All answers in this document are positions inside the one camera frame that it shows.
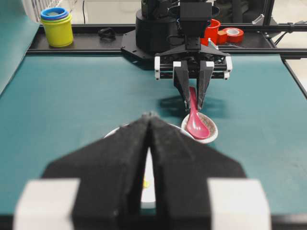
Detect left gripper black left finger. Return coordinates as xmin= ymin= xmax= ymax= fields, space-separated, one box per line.
xmin=14 ymin=116 xmax=150 ymax=230

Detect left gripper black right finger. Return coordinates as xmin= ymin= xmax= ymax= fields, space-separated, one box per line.
xmin=149 ymin=117 xmax=272 ymax=230

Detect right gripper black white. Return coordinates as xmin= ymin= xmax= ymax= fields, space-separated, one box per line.
xmin=154 ymin=37 xmax=232 ymax=111

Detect pink plastic spoon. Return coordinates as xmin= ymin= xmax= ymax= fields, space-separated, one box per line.
xmin=186 ymin=87 xmax=210 ymax=139

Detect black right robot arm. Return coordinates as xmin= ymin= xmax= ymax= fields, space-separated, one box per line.
xmin=121 ymin=0 xmax=232 ymax=110

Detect red wooden block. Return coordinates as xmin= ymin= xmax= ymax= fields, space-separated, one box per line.
xmin=217 ymin=31 xmax=227 ymax=45

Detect yellow hexagonal prism block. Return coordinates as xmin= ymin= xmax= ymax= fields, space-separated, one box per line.
xmin=142 ymin=179 xmax=150 ymax=188

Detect white round bowl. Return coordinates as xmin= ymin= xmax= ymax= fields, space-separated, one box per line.
xmin=103 ymin=123 xmax=192 ymax=209

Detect red plastic cup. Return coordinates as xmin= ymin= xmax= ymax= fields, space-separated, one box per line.
xmin=201 ymin=19 xmax=221 ymax=46

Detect red tape roll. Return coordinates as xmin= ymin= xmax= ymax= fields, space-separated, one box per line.
xmin=223 ymin=27 xmax=244 ymax=44

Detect small crackle-pattern white dish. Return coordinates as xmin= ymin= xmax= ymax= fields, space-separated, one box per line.
xmin=181 ymin=113 xmax=218 ymax=144

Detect stacked colourful plastic cups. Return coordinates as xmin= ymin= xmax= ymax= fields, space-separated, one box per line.
xmin=40 ymin=7 xmax=73 ymax=47

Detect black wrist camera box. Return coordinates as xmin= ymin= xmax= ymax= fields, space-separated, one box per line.
xmin=179 ymin=0 xmax=213 ymax=38

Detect black clip on rail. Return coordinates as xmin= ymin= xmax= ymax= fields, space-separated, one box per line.
xmin=98 ymin=27 xmax=116 ymax=41

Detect black aluminium frame rail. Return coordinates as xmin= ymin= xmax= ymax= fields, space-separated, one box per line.
xmin=25 ymin=23 xmax=307 ymax=99

